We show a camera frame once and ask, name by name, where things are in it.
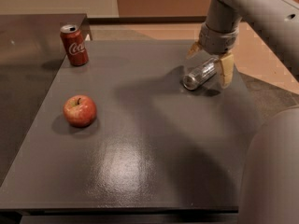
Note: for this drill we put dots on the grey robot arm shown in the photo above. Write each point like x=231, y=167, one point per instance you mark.
x=269, y=191

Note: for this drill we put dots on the red apple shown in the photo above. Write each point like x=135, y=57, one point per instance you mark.
x=80, y=111

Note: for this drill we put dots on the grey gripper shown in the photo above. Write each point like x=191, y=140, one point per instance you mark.
x=217, y=42

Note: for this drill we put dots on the red coca-cola can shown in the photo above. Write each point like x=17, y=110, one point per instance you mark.
x=74, y=45

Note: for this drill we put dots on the silver redbull can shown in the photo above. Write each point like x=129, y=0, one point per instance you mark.
x=200, y=74

